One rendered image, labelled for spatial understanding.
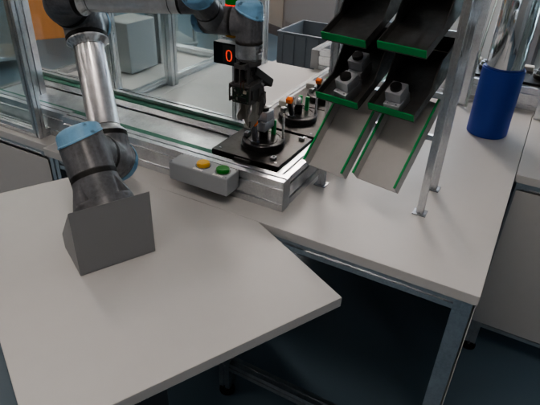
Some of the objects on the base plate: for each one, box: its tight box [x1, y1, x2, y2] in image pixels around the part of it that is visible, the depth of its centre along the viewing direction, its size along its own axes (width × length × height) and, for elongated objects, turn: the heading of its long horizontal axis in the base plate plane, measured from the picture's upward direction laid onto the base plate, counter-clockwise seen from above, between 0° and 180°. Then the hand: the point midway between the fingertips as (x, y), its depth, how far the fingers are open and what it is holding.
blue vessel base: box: [466, 63, 526, 140], centre depth 201 cm, size 16×16×27 cm
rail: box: [62, 113, 291, 212], centre depth 168 cm, size 6×89×11 cm, turn 58°
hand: (251, 123), depth 154 cm, fingers closed
